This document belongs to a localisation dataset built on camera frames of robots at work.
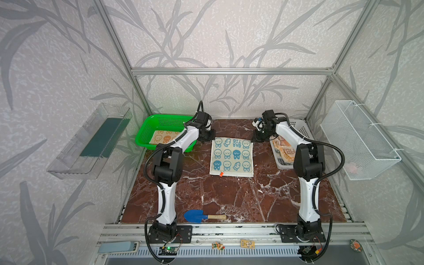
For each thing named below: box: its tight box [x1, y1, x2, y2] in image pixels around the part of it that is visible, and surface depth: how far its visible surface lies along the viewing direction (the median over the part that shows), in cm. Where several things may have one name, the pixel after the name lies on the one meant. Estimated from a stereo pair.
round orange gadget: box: [350, 239, 363, 253], surface depth 72 cm
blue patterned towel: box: [209, 136, 254, 178], surface depth 101 cm
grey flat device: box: [97, 241, 141, 254], surface depth 71 cm
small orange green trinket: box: [212, 241, 225, 251], surface depth 72 cm
